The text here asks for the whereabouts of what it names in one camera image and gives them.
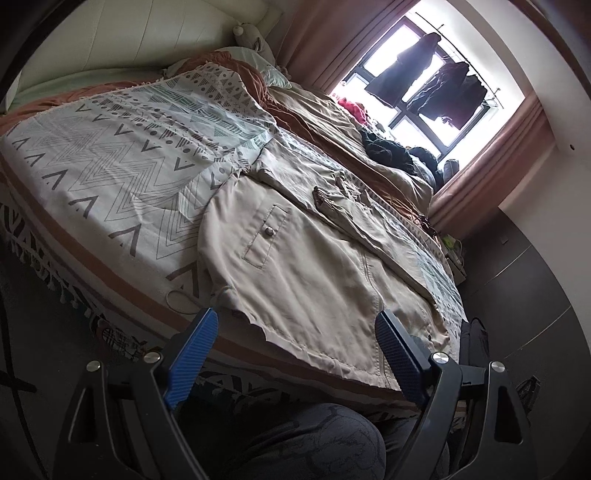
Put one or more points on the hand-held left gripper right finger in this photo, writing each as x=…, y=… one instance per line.
x=399, y=360

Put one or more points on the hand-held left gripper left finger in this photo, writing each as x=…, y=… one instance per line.
x=194, y=355

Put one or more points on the beige jacket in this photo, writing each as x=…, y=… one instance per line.
x=300, y=277

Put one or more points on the red clothes pile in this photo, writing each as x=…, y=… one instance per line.
x=353, y=108

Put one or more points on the clothes rod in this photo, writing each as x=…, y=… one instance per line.
x=434, y=27

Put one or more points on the black folded garment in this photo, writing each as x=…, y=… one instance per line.
x=475, y=341

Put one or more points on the patterned slipper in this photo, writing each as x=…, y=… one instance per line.
x=115, y=337

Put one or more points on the white nightstand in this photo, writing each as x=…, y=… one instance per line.
x=458, y=267

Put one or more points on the green item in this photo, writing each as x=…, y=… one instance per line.
x=447, y=241

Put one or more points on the person's left leg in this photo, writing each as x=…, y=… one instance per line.
x=295, y=438

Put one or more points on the dark cushions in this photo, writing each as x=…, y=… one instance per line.
x=427, y=159

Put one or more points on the black knit garment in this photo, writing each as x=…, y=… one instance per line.
x=388, y=150

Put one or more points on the patterned bed blanket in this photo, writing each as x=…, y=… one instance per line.
x=106, y=152

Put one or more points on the pink curtain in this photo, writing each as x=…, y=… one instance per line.
x=332, y=41
x=498, y=161

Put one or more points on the dark framed window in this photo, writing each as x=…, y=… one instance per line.
x=406, y=113

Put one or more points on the beige duvet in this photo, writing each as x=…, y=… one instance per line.
x=318, y=115

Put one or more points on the dark hanging garment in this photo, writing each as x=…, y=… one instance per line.
x=466, y=101
x=438, y=92

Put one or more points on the orange-brown bed cover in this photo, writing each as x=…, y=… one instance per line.
x=240, y=78

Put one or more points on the long dark hanging coat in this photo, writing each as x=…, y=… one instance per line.
x=397, y=78

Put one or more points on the light green pillow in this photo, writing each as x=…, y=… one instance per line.
x=249, y=57

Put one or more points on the light green bed sheet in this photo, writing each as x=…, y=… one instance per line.
x=37, y=92

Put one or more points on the grey plush toy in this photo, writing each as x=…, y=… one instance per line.
x=251, y=39

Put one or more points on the cream padded headboard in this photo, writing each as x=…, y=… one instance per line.
x=138, y=27

